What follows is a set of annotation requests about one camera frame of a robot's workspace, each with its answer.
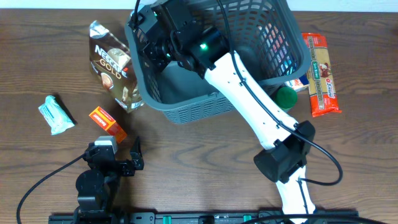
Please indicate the grey plastic basket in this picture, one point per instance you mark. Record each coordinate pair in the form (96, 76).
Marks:
(264, 33)

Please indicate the San Remo spaghetti packet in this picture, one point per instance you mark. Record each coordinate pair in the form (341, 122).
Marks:
(321, 87)

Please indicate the Kleenex tissue multipack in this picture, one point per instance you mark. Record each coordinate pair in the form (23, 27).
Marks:
(298, 84)

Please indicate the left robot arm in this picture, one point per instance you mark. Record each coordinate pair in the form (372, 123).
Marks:
(98, 186)

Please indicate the orange Redoxon box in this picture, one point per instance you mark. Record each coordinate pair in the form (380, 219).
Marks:
(108, 123)

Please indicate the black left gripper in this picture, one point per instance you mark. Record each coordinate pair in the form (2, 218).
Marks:
(129, 169)

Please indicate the Nescafe Gold coffee bag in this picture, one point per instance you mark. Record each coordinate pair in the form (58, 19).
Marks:
(110, 61)

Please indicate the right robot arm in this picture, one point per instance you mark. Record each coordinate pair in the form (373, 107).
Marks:
(285, 142)

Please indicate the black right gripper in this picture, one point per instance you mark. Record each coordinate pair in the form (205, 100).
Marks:
(144, 23)

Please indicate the light green wrapped packet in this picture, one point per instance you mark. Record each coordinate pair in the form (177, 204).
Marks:
(55, 116)

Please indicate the green lid jar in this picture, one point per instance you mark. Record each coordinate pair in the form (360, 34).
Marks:
(285, 98)

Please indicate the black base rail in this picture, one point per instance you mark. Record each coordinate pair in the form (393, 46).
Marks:
(166, 218)

